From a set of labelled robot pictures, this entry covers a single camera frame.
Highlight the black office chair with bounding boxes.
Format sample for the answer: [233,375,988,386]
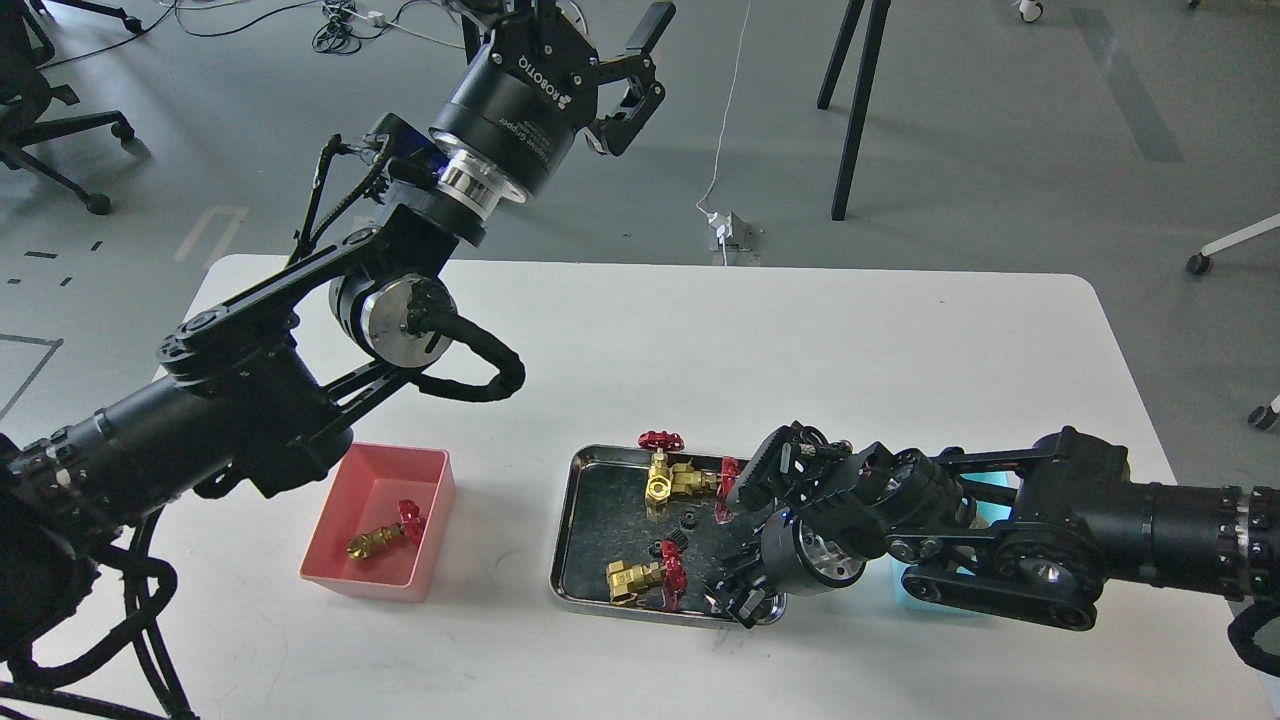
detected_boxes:
[1,1,134,215]

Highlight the brass valve red handle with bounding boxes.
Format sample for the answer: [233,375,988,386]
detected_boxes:
[605,553,689,612]
[637,430,685,516]
[346,498,426,561]
[669,456,740,524]

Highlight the metal tray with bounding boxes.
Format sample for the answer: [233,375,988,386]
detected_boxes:
[549,445,773,629]

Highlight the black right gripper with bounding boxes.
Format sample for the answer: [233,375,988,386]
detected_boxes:
[704,510,867,629]

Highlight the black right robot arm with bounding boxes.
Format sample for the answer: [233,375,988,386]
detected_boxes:
[705,423,1277,675]

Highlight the white cable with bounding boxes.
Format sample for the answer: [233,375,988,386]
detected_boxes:
[698,0,754,217]

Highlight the brass valve red handle bottom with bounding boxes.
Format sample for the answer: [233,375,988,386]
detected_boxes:
[605,553,689,612]

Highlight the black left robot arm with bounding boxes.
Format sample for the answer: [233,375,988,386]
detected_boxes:
[3,1,676,719]

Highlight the blue plastic box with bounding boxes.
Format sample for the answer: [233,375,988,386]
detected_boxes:
[891,498,1012,616]

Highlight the small black gear middle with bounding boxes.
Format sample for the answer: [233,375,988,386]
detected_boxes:
[648,529,689,559]

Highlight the black tripod leg right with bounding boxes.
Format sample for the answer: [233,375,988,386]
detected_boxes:
[815,0,892,222]

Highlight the white chair base caster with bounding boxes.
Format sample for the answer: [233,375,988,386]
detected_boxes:
[1015,0,1044,24]

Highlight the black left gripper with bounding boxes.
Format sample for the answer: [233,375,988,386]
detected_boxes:
[428,1,676,222]

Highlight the brass valve red handle top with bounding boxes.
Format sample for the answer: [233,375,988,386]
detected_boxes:
[637,430,685,516]

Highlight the black floor cables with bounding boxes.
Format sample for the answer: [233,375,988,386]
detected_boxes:
[40,0,471,56]

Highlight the pink plastic box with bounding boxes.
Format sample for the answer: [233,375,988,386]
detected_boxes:
[300,443,454,603]

